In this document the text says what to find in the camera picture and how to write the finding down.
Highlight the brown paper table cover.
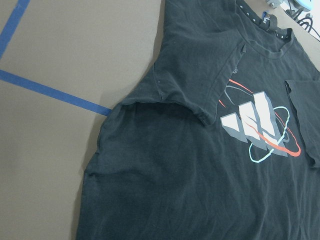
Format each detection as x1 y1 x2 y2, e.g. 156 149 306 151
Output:
0 0 320 240

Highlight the black printed t-shirt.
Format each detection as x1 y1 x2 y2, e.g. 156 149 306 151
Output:
76 0 320 240

